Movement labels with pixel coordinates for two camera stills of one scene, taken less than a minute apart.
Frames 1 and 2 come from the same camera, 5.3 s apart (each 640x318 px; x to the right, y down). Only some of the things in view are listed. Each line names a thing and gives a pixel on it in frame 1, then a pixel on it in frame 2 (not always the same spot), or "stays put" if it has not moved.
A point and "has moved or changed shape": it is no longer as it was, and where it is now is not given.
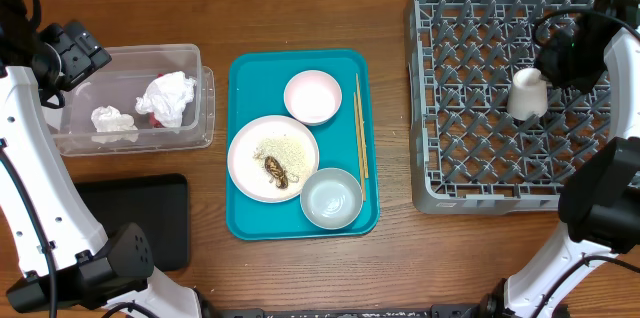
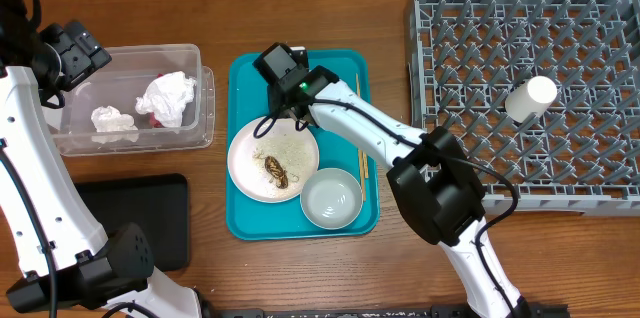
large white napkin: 166,97 stays put
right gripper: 550,69 → 274,92
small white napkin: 110,119 stays put
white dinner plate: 281,138 stays put
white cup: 528,94 has moved or changed shape
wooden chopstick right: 362,129 stays put
